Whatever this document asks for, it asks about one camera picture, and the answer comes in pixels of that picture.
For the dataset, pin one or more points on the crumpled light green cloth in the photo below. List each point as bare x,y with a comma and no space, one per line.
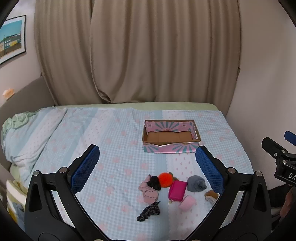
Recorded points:
16,120

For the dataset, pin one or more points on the pink patterned sock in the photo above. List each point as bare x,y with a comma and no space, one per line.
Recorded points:
148,194

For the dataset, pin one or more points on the orange fluffy pompom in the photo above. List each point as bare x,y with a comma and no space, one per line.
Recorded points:
164,179

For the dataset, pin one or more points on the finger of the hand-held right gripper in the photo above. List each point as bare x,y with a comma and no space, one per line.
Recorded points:
291,136
271,146

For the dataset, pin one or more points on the black cloth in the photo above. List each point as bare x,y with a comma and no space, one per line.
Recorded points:
154,183

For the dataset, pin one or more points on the blue checked blanket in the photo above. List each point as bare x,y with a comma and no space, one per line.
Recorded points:
115,143

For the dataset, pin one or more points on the person's right hand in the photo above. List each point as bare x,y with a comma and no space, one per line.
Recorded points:
287,201

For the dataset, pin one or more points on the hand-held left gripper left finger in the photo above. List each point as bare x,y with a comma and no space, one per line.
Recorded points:
84,170

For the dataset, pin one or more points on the grey upholstered headboard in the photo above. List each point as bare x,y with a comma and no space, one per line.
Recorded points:
34,92

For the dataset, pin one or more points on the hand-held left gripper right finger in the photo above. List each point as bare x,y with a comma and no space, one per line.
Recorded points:
210,170

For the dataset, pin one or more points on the framed wall picture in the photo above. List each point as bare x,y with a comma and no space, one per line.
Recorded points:
11,38

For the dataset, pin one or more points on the magenta zip pouch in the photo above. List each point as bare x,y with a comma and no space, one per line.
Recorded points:
177,190

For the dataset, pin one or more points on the brown white sock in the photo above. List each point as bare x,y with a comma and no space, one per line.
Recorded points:
211,195

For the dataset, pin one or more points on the pale yellow cloth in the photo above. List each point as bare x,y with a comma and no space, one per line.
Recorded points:
15,199

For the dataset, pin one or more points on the beige curtain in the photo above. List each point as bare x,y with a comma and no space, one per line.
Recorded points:
138,46

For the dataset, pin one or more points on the dark patterned scrunchie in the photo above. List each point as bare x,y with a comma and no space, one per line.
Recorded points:
149,211

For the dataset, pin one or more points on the grey knitted cloth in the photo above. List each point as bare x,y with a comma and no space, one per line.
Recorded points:
196,183

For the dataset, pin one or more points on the pink and teal cardboard box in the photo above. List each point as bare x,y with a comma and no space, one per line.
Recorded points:
171,136

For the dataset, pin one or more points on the small orange object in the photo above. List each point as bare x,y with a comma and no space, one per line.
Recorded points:
8,93

